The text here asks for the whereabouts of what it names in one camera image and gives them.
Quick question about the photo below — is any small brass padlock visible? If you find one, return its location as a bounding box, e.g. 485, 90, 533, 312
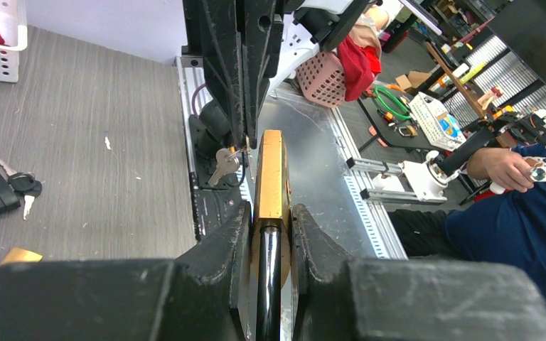
0, 247, 43, 265

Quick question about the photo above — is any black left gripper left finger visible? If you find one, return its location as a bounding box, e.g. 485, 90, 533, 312
0, 201, 252, 340

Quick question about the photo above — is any operator in blue shirt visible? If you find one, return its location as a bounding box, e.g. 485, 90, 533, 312
389, 144, 546, 300

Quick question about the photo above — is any large brass padlock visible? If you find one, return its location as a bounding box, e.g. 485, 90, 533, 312
251, 129, 291, 340

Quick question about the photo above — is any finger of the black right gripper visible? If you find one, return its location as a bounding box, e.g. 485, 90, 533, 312
183, 0, 246, 146
242, 1, 284, 148

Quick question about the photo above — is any green cable coil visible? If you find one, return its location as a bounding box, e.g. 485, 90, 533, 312
373, 85, 413, 121

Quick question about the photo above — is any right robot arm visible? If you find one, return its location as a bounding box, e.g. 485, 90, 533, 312
182, 1, 368, 159

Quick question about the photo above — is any black side table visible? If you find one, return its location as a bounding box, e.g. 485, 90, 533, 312
357, 92, 443, 153

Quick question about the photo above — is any silver key bunch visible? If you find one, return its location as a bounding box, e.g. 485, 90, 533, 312
208, 148, 246, 188

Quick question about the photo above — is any pink perforated basket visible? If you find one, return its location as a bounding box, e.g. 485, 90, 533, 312
296, 52, 346, 108

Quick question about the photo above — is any white basket on side table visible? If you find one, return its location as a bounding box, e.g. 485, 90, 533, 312
409, 92, 466, 151

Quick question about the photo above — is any red cloth in pink basket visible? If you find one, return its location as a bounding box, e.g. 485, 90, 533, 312
336, 36, 382, 102

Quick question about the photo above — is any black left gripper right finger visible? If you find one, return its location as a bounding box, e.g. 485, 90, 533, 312
291, 204, 546, 340

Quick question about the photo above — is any operator hand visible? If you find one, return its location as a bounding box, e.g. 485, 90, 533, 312
466, 148, 533, 193

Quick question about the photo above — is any black-headed key bunch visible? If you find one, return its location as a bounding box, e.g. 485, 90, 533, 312
0, 158, 43, 221

